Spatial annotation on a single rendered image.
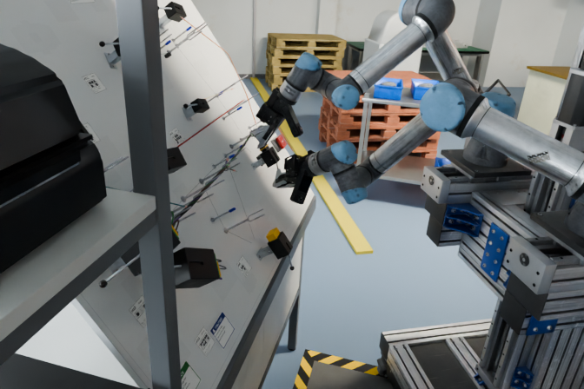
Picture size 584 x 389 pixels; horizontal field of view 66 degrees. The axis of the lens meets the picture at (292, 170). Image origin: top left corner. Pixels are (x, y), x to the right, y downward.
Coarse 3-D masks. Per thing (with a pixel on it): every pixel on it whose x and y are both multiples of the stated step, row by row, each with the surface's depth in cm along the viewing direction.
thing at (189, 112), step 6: (192, 102) 136; (198, 102) 136; (204, 102) 138; (186, 108) 133; (192, 108) 137; (198, 108) 136; (204, 108) 137; (186, 114) 139; (192, 114) 139; (192, 120) 141
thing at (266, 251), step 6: (282, 234) 137; (276, 240) 134; (282, 240) 136; (288, 240) 138; (270, 246) 136; (276, 246) 135; (282, 246) 135; (288, 246) 137; (258, 252) 140; (264, 252) 139; (270, 252) 138; (276, 252) 136; (282, 252) 135; (288, 252) 135; (258, 258) 139
